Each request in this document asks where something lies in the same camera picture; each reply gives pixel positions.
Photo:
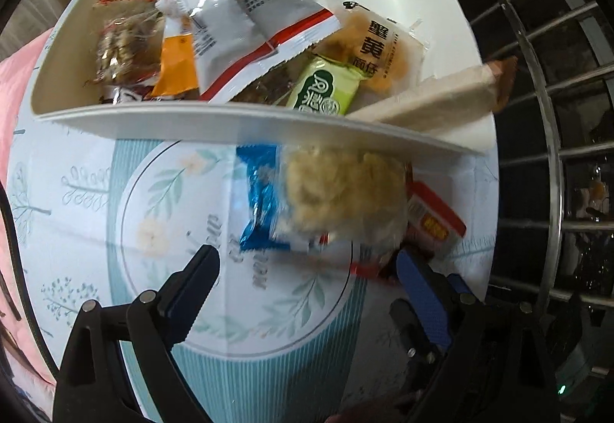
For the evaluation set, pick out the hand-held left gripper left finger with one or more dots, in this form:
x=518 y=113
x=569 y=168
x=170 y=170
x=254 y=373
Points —
x=192 y=296

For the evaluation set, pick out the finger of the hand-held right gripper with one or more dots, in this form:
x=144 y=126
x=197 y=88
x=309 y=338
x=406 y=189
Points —
x=407 y=336

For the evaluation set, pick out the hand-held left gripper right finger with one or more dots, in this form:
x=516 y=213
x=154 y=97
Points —
x=424 y=303

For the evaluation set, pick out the red white small packet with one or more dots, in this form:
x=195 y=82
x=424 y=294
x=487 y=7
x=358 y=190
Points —
x=431 y=216

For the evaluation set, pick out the blue snack packet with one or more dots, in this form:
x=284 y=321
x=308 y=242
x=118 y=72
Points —
x=256 y=197

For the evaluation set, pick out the clear pale floss snack packet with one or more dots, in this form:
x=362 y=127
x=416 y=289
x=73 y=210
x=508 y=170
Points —
x=336 y=192

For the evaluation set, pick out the white plastic bin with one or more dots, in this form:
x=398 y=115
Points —
x=288 y=123

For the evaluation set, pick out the brown paper snack packet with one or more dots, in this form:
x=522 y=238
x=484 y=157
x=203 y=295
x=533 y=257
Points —
x=441 y=99

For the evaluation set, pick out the clear peanut candy packet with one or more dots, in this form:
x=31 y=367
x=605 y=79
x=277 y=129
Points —
x=266 y=87

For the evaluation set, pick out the orange snack packet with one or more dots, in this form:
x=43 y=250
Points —
x=177 y=63

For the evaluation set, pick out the green snack packet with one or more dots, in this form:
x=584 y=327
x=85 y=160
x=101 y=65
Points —
x=326 y=89

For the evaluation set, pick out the clear brown nut snack packet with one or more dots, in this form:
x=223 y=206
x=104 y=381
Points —
x=124 y=48

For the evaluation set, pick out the clear yellow black-print snack packet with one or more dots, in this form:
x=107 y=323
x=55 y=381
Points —
x=379 y=48

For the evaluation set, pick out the white silver printed snack packet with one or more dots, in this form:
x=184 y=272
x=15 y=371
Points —
x=240 y=20

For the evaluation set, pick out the printed tablecloth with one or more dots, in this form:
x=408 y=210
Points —
x=96 y=236

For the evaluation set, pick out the pink blanket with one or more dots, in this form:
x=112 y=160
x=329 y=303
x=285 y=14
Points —
x=19 y=82

